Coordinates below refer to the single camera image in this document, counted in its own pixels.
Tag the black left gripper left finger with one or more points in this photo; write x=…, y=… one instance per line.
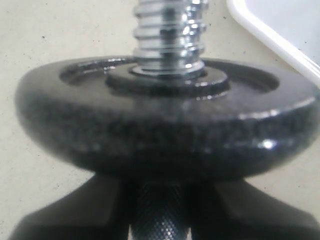
x=97, y=210

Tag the black weight plate end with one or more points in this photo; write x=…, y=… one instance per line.
x=239, y=120

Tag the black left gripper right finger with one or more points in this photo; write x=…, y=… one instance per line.
x=233, y=209

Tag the chrome dumbbell bar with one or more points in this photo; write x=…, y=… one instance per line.
x=169, y=45

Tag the white plastic tray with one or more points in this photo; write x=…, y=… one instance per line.
x=290, y=28

